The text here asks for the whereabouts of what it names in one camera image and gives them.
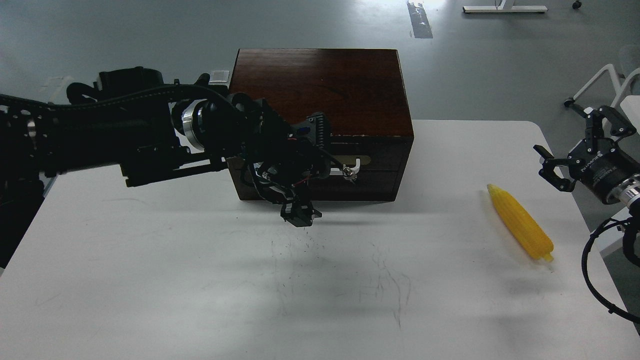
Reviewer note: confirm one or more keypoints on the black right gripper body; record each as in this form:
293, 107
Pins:
602, 167

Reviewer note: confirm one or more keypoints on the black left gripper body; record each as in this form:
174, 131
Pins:
274, 151

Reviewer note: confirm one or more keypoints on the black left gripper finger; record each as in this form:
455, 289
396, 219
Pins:
295, 200

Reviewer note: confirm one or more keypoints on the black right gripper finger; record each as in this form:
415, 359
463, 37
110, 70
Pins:
548, 165
604, 122

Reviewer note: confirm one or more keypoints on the dark wooden drawer white handle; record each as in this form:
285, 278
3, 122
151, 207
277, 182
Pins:
373, 156

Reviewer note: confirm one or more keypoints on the yellow corn cob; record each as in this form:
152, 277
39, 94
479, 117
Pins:
523, 227

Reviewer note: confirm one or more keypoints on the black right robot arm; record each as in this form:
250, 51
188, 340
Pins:
630, 232

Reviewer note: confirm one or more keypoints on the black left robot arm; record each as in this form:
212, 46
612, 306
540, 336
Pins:
156, 132

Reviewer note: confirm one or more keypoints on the dark wooden drawer cabinet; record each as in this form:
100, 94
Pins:
361, 92

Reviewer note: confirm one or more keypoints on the white table base far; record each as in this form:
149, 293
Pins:
504, 7

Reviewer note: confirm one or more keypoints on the grey floor tape strip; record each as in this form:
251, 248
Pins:
421, 28

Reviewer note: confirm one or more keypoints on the white chair frame with casters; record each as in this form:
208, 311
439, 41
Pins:
618, 90

